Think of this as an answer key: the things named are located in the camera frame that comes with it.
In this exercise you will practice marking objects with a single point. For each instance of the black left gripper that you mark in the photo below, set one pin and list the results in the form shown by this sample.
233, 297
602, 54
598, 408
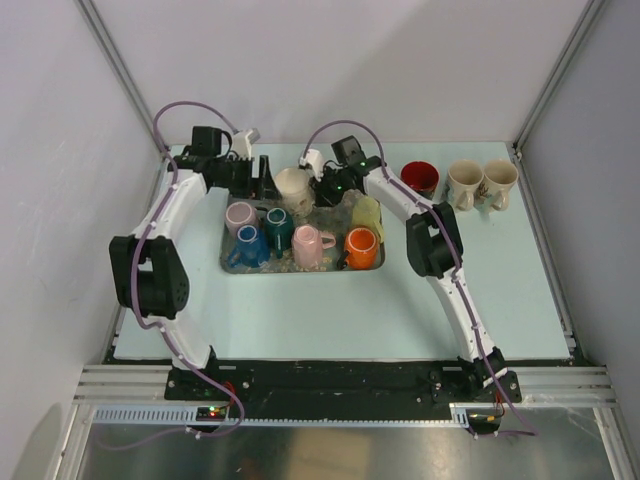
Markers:
261, 188

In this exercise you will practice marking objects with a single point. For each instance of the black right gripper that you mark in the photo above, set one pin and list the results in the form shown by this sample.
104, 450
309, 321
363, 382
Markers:
325, 197

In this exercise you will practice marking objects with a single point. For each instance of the cream mug with script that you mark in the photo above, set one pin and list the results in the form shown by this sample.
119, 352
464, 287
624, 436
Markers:
296, 194

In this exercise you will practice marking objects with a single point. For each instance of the black mug orange trim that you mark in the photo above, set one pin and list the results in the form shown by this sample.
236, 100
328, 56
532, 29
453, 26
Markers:
422, 177

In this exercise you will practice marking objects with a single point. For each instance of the tall cream seahorse mug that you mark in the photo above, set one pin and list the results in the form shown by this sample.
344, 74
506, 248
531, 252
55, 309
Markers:
463, 179

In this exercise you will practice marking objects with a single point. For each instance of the cream coral pattern mug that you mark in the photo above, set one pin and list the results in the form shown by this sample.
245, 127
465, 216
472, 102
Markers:
500, 176

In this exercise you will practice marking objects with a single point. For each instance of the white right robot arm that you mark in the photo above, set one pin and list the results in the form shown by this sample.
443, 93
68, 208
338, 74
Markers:
433, 244

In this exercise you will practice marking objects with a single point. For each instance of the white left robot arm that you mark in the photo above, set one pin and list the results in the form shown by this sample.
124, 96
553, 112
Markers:
149, 276

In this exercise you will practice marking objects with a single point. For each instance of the lilac mug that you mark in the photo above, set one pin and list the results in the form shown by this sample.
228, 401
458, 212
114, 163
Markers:
239, 214

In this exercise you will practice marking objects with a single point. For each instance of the dark green faceted mug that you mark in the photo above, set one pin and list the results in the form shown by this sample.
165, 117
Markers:
279, 230

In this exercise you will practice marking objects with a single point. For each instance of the yellow faceted mug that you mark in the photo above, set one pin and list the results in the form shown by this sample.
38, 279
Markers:
367, 213

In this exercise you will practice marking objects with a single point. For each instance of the pink faceted mug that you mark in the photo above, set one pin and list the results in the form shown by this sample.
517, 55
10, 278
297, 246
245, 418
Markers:
309, 245

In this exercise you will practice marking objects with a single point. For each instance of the blue faceted mug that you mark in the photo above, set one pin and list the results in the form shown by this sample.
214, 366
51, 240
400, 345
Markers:
251, 248

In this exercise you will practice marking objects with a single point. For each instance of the floral patterned serving tray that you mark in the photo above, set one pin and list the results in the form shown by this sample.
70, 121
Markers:
336, 220

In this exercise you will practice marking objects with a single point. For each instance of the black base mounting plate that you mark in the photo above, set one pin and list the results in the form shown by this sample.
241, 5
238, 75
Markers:
352, 390

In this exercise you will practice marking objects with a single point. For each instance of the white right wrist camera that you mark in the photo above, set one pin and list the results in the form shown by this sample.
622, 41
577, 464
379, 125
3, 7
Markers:
314, 161

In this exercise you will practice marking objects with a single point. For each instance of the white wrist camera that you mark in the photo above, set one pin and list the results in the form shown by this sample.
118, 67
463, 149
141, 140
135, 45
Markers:
314, 161
242, 143

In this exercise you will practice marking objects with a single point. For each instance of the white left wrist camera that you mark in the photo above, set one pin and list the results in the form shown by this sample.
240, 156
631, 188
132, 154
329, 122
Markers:
242, 143

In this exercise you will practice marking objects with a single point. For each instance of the orange mug black handle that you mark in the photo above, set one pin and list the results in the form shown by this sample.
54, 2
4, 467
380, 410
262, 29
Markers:
360, 250

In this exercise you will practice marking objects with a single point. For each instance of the left aluminium frame post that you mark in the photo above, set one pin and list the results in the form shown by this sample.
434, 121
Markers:
105, 41

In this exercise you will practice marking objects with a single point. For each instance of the aluminium frame post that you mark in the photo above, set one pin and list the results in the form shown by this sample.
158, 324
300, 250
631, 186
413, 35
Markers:
579, 35
105, 41

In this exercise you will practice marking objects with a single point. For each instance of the aluminium rail right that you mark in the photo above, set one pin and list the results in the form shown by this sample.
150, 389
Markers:
588, 387

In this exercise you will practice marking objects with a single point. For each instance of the right aluminium frame post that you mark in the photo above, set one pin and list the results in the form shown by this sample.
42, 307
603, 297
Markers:
579, 35

